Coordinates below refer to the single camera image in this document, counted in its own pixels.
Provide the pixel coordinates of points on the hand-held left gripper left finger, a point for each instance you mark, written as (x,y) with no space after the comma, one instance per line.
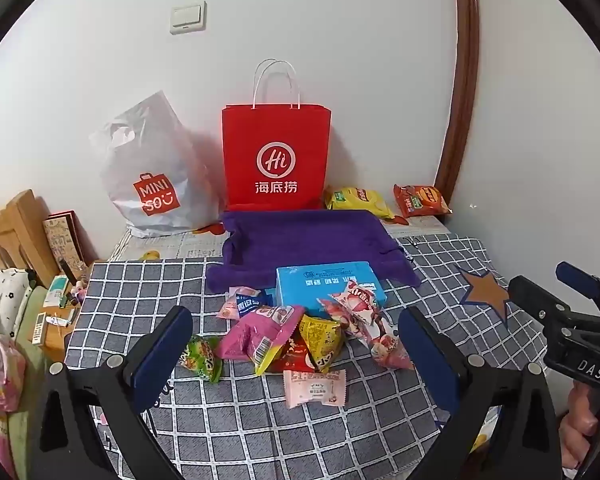
(165,355)

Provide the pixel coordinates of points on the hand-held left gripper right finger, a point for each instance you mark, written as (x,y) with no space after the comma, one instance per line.
(425,360)

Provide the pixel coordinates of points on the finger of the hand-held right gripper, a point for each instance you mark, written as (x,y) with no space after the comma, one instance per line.
(575,276)
(535,295)

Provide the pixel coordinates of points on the green snack packet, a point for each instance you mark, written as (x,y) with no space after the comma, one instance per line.
(200,357)

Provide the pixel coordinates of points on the pink bear snack packet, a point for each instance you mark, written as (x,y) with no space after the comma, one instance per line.
(375,325)

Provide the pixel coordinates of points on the purple-pink snack packet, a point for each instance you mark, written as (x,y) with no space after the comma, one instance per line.
(250,340)

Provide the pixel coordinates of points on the small pink-blue packet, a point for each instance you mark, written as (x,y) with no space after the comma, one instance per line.
(237,302)

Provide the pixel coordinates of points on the yellow snack packet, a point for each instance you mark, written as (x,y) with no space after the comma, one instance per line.
(322,340)

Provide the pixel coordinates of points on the pale pink peach packet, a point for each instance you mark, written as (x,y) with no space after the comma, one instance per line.
(312,389)

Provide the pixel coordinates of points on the purple cloth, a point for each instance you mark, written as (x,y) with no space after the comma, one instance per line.
(305,240)

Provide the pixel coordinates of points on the person's right hand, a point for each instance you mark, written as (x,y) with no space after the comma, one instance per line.
(577,415)

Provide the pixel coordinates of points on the wooden bedside table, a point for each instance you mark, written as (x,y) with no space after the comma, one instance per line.
(55,347)

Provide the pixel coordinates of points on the red snack packet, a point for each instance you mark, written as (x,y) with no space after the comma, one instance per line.
(290,360)

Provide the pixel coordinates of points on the white green small box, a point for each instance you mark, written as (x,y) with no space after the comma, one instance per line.
(56,291)

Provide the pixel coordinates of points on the white remote control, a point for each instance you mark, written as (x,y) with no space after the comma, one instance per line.
(40,328)

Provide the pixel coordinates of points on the blue tissue box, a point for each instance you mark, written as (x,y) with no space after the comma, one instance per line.
(320,280)

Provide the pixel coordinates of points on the grey checked blanket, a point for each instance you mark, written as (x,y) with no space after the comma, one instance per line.
(280,435)

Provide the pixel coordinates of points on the orange-red chips bag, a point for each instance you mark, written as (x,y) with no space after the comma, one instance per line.
(422,201)

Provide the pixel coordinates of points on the patterned book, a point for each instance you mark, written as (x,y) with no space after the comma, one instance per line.
(62,242)

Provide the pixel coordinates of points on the floral pillow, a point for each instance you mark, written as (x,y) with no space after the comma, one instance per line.
(2,297)

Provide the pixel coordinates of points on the yellow chips bag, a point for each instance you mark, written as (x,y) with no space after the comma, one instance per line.
(355,200)

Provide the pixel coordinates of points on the white plastic bag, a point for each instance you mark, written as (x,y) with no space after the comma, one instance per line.
(145,170)

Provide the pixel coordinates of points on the wooden headboard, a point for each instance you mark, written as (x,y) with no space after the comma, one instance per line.
(15,235)

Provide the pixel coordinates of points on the red paper bag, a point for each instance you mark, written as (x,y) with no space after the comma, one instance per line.
(275,135)

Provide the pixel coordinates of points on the brown wooden door frame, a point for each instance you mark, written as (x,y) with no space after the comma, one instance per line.
(464,85)

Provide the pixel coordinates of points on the white light switch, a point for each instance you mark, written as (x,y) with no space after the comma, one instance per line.
(187,17)

